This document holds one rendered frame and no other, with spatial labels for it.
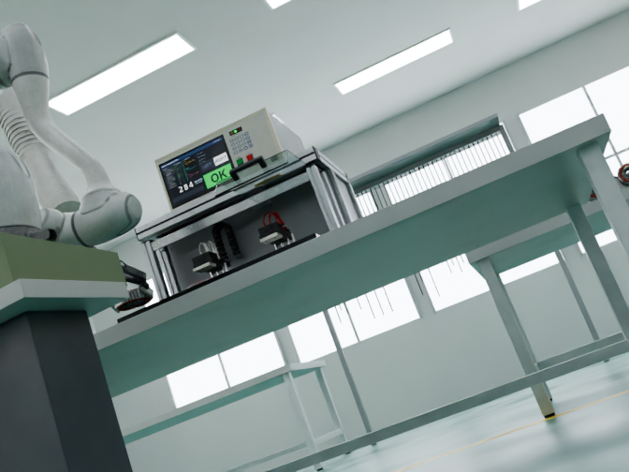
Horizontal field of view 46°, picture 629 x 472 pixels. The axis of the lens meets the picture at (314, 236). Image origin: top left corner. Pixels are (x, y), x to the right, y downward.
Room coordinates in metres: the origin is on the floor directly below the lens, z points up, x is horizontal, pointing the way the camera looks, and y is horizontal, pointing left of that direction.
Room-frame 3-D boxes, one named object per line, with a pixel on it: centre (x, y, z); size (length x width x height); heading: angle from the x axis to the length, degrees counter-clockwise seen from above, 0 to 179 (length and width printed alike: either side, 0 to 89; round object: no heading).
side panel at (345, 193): (2.56, -0.15, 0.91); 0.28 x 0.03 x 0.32; 167
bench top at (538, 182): (2.49, 0.20, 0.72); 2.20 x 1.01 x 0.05; 77
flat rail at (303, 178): (2.34, 0.23, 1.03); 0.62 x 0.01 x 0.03; 77
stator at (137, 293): (2.16, 0.57, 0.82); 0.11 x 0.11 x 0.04
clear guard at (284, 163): (2.21, 0.08, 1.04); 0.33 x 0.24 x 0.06; 167
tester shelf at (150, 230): (2.56, 0.19, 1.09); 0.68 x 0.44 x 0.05; 77
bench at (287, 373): (5.95, 1.40, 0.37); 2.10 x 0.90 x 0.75; 77
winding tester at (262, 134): (2.56, 0.17, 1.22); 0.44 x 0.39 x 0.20; 77
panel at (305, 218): (2.50, 0.20, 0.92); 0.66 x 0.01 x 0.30; 77
